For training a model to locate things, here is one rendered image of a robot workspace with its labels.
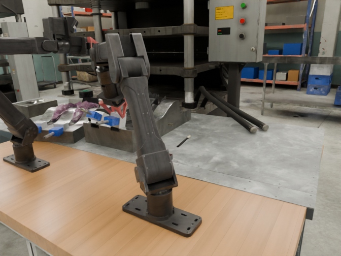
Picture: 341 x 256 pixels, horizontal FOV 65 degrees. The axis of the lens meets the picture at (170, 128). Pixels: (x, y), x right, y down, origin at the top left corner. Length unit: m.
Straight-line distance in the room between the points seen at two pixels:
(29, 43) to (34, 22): 7.79
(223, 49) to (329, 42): 5.57
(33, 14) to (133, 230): 8.40
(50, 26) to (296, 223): 0.99
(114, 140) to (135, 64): 0.46
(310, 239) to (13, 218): 1.69
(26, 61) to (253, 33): 4.30
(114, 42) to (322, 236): 1.76
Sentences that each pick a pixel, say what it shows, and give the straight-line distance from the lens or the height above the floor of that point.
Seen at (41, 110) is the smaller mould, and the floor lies 0.83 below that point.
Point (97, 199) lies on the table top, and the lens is 0.79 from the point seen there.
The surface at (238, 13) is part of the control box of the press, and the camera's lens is 1.69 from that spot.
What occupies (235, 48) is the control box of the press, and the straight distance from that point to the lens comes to 1.69.
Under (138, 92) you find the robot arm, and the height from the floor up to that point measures 1.09.
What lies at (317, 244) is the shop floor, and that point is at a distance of 2.00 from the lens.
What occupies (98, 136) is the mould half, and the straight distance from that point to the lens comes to 1.14.
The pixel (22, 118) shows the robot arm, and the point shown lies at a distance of 1.04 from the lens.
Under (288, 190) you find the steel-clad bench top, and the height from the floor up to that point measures 0.80.
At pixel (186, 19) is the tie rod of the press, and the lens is 1.66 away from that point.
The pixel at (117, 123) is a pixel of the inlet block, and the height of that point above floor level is 0.91.
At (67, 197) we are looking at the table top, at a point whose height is 0.80.
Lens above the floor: 1.21
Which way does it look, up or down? 18 degrees down
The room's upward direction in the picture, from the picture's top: 2 degrees counter-clockwise
